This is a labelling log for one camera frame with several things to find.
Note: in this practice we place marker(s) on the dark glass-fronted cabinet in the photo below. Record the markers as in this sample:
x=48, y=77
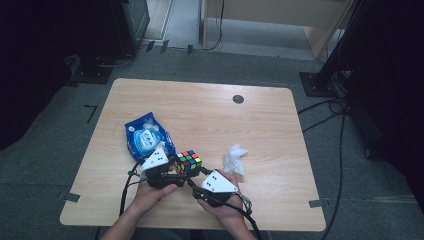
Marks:
x=131, y=23

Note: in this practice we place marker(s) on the person's legs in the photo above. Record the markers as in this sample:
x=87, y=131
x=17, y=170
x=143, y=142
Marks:
x=186, y=235

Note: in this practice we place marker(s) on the person's right hand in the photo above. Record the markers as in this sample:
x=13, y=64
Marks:
x=230, y=213

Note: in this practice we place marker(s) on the pale floor tape strip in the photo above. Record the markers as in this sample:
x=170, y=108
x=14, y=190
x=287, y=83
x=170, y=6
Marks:
x=390, y=198

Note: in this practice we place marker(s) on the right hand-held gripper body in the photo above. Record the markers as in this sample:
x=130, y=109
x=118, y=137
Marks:
x=216, y=188

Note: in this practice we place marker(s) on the multicoloured puzzle cube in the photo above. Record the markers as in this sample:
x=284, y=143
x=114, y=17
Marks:
x=188, y=162

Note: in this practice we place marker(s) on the black round table grommet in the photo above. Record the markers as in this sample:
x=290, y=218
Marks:
x=238, y=99

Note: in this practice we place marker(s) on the person's left hand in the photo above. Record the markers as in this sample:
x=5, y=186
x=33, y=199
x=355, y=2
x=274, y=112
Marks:
x=150, y=196

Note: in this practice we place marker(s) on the blue wet wipes pack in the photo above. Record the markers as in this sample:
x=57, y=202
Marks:
x=148, y=140

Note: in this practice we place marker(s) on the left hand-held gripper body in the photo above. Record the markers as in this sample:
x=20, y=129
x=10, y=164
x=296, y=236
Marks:
x=156, y=173

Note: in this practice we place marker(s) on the grey tape piece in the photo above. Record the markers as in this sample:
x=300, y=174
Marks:
x=71, y=197
x=316, y=203

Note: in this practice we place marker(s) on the dark curtain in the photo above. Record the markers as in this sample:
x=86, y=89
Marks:
x=393, y=100
x=33, y=66

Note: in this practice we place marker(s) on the light wooden cabinet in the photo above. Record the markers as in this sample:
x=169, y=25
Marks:
x=266, y=11

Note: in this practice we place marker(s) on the black floor tape corner mark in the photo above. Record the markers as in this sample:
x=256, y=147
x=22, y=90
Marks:
x=91, y=111

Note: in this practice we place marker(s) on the black metal stand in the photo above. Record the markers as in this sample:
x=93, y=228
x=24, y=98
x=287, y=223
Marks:
x=320, y=85

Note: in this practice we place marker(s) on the black flat stand base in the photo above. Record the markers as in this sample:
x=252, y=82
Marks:
x=91, y=75

